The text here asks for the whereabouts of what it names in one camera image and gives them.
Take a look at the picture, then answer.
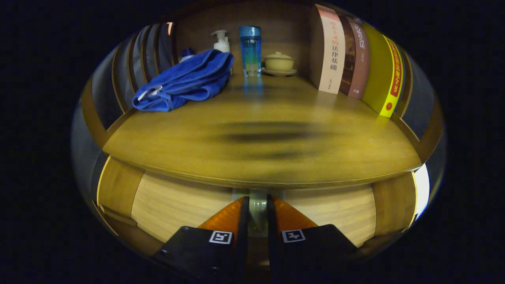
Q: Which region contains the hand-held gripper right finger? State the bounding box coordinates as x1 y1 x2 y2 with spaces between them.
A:
267 194 359 282

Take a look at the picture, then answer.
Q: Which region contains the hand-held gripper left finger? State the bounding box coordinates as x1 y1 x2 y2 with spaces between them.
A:
152 196 250 282

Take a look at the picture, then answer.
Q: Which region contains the green scrub brush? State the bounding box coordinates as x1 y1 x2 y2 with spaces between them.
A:
233 189 285 238

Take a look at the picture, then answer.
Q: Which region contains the wooden drawer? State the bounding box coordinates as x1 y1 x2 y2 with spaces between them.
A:
97 156 419 257

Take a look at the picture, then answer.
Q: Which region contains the wooden countertop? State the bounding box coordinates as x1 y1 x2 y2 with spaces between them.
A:
103 75 423 190

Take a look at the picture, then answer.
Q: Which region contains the wooden cabinet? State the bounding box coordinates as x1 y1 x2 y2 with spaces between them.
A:
71 0 446 190

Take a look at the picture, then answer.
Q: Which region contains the white table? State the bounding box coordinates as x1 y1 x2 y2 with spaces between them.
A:
412 164 430 221

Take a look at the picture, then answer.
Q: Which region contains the folded blue towel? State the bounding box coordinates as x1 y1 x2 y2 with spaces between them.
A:
132 49 234 112

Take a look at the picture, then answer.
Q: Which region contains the yellow lidded teacup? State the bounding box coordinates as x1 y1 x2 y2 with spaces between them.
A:
262 52 297 77

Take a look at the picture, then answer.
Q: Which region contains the blue glass bottle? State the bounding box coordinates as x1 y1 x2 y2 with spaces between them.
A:
239 26 262 77

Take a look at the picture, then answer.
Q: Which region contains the beige book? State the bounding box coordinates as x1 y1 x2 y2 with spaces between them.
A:
310 4 346 94

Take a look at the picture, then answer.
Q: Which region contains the brown book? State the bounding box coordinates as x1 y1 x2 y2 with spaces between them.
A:
339 16 370 99

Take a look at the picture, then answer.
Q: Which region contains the yellow book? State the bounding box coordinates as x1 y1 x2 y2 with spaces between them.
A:
362 24 405 118

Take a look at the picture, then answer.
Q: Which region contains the white pump bottle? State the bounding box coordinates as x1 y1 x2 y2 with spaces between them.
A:
211 30 232 75

